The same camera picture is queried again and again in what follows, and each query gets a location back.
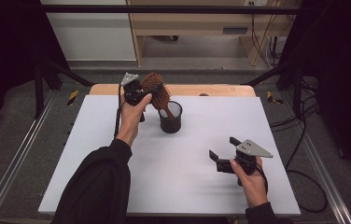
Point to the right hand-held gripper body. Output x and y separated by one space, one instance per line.
248 155

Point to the black metal stand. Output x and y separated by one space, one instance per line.
298 87
39 87

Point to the person's right hand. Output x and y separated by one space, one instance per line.
254 189

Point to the white cabinet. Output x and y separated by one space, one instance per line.
92 37

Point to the yellow-black floor tape marker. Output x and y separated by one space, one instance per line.
73 97
271 98

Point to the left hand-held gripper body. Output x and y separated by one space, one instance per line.
132 90

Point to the black curtain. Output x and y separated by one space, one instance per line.
344 62
5 46

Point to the black mesh pen holder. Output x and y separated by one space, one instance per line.
170 126

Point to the brown wooden hairbrush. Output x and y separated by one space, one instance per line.
151 81

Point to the light wooden desk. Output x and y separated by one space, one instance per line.
189 28

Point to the person's left hand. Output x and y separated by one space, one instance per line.
130 121

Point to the black horizontal frame bar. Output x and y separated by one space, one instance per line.
164 9

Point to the white power socket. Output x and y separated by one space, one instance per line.
254 2

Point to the aluminium floor rail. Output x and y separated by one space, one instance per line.
11 168
326 177

